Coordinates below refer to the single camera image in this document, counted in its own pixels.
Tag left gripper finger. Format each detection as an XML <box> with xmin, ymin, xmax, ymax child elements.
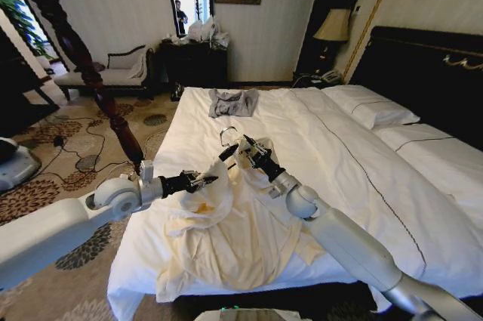
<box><xmin>182</xmin><ymin>170</ymin><xmax>220</xmax><ymax>184</ymax></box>
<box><xmin>188</xmin><ymin>180</ymin><xmax>219</xmax><ymax>194</ymax></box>

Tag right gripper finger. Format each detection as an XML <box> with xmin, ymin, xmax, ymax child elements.
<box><xmin>242</xmin><ymin>134</ymin><xmax>272</xmax><ymax>154</ymax></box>
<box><xmin>217</xmin><ymin>144</ymin><xmax>252</xmax><ymax>160</ymax></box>

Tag clothes hanger with silver hook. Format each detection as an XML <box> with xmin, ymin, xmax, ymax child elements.
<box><xmin>219</xmin><ymin>125</ymin><xmax>242</xmax><ymax>150</ymax></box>

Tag cream shirt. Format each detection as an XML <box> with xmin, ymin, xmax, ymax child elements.
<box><xmin>155</xmin><ymin>135</ymin><xmax>328</xmax><ymax>304</ymax></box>

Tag bed with white duvet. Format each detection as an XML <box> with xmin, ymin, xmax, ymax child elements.
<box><xmin>106</xmin><ymin>85</ymin><xmax>483</xmax><ymax>321</ymax></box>

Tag grey crumpled garment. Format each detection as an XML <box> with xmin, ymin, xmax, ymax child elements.
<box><xmin>208</xmin><ymin>88</ymin><xmax>260</xmax><ymax>119</ymax></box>

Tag dark nightstand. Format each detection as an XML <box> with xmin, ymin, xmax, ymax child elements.
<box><xmin>292</xmin><ymin>66</ymin><xmax>346</xmax><ymax>90</ymax></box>

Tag dark wooden dresser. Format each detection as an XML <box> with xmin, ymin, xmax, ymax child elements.
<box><xmin>157</xmin><ymin>38</ymin><xmax>229</xmax><ymax>91</ymax></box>

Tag pale desk telephone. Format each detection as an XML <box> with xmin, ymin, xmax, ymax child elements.
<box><xmin>319</xmin><ymin>69</ymin><xmax>343</xmax><ymax>85</ymax></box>

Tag white pillow with black trim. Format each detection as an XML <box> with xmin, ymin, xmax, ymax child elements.
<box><xmin>372</xmin><ymin>122</ymin><xmax>483</xmax><ymax>203</ymax></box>
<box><xmin>323</xmin><ymin>84</ymin><xmax>421</xmax><ymax>130</ymax></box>

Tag white plastic bags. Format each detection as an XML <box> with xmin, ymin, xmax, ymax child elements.
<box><xmin>186</xmin><ymin>16</ymin><xmax>230</xmax><ymax>51</ymax></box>

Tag white robot front shell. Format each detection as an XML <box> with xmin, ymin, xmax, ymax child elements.
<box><xmin>195</xmin><ymin>304</ymin><xmax>300</xmax><ymax>321</ymax></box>

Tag table lamp with cream shade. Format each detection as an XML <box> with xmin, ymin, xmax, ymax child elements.
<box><xmin>312</xmin><ymin>8</ymin><xmax>352</xmax><ymax>73</ymax></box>

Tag dark wooden coat rack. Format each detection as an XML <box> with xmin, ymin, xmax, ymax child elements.
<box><xmin>10</xmin><ymin>0</ymin><xmax>146</xmax><ymax>171</ymax></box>

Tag white rounded machine base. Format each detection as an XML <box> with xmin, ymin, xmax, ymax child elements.
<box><xmin>0</xmin><ymin>137</ymin><xmax>42</xmax><ymax>193</ymax></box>

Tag dark headboard with gold ornament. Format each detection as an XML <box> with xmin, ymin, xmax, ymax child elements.
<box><xmin>347</xmin><ymin>25</ymin><xmax>483</xmax><ymax>150</ymax></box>

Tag dark wooden cabinet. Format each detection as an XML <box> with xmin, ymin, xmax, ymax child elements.
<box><xmin>0</xmin><ymin>28</ymin><xmax>60</xmax><ymax>139</ymax></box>

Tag green leafy plant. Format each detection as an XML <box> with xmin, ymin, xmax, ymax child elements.
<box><xmin>0</xmin><ymin>0</ymin><xmax>54</xmax><ymax>60</ymax></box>

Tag black floor cable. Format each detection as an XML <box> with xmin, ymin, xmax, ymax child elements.
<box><xmin>32</xmin><ymin>115</ymin><xmax>137</xmax><ymax>187</ymax></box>

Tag white chaise sofa dark frame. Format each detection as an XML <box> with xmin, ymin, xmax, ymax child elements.
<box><xmin>53</xmin><ymin>45</ymin><xmax>156</xmax><ymax>102</ymax></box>

